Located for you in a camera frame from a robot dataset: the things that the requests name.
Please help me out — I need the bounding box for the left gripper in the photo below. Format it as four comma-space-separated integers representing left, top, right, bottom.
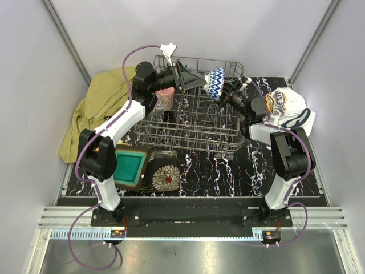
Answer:
150, 60, 207, 94

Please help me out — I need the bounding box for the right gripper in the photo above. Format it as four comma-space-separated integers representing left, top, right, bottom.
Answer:
204, 79, 250, 120

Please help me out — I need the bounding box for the red patterned bowl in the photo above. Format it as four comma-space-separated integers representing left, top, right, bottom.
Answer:
203, 68, 225, 102

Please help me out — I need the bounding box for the pink skull pattern mug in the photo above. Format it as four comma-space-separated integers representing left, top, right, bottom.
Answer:
156, 87, 175, 111

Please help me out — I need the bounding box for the clear drinking glass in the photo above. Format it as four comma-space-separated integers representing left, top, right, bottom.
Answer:
151, 101, 164, 121

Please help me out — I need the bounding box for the teal square ceramic dish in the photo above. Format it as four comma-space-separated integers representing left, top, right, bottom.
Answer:
113, 144, 152, 192

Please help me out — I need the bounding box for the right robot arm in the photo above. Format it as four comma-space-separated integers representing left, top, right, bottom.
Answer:
218, 78, 316, 227

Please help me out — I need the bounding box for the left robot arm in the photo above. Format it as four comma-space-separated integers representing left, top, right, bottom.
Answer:
75, 61, 209, 226

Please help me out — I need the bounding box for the white printed t-shirt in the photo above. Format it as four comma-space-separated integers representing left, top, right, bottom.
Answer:
265, 87, 316, 136

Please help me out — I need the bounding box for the olive green cloth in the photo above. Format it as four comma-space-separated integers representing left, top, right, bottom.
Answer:
59, 66, 135, 163

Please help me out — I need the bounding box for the black floral square plate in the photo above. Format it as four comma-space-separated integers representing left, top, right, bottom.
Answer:
140, 150, 180, 192

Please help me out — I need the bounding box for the grey wire dish rack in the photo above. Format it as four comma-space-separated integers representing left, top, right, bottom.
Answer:
133, 55, 246, 154

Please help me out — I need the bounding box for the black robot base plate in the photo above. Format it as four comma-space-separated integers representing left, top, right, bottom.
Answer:
91, 198, 293, 239

